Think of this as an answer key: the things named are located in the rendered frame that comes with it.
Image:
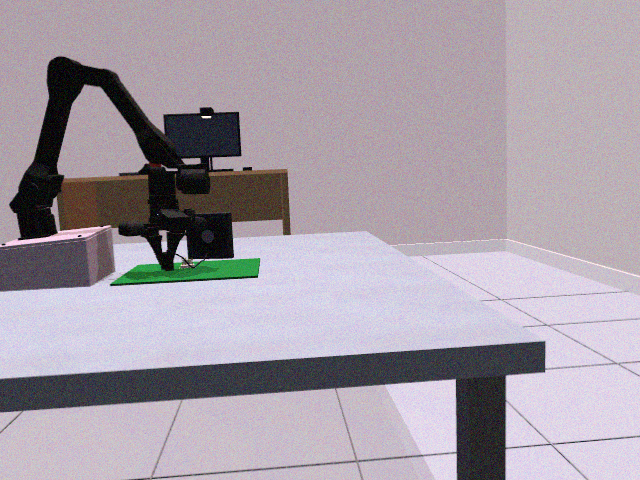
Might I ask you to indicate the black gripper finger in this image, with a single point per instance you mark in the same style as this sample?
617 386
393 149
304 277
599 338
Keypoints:
173 240
155 243

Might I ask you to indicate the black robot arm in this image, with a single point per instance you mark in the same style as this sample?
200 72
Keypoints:
41 182

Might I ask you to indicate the green circuit board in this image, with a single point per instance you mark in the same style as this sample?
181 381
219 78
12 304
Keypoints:
204 271

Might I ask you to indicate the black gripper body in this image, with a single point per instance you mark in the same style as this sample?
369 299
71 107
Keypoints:
137 228

